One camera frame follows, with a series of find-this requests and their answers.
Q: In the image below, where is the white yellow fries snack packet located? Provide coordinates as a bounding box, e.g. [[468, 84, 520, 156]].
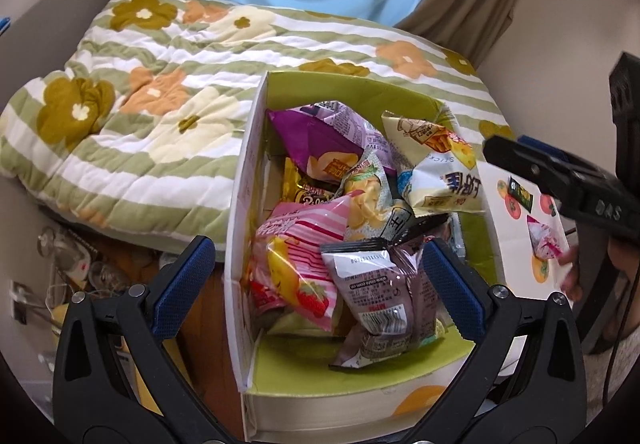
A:
[[381, 110, 487, 221]]

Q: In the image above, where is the pink strawberry snack packet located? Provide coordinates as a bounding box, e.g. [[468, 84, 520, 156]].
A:
[[248, 196, 352, 333]]

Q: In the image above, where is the floral striped blanket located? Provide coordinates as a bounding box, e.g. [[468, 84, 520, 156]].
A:
[[0, 0, 516, 256]]

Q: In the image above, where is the clear plastic wrapper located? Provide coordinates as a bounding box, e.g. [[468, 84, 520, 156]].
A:
[[37, 225, 132, 296]]

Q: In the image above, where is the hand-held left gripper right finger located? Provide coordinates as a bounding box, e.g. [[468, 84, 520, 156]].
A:
[[407, 238, 586, 444]]

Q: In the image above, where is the gold snack packet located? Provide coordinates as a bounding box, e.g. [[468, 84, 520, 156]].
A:
[[282, 156, 342, 206]]

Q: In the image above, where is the person's right hand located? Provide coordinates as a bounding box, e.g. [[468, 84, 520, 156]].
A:
[[560, 241, 640, 355]]

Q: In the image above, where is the black snack packet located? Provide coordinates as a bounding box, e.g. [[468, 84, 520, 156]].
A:
[[389, 204, 451, 246]]

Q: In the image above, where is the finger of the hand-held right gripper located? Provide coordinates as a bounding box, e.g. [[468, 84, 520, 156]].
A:
[[482, 134, 592, 216], [517, 134, 615, 181]]

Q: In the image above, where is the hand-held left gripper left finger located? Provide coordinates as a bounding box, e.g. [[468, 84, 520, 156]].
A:
[[52, 235, 236, 444]]

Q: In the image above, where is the grey purple snack packet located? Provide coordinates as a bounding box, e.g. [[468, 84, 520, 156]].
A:
[[320, 235, 447, 373]]

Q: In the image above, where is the green-lined cardboard box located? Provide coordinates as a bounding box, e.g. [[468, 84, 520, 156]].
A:
[[222, 69, 572, 443]]

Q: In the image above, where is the green yellow chips packet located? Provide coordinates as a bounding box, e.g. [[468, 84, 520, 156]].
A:
[[340, 146, 417, 243]]

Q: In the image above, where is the white power adapter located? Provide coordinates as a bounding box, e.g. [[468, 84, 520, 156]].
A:
[[10, 280, 32, 326]]

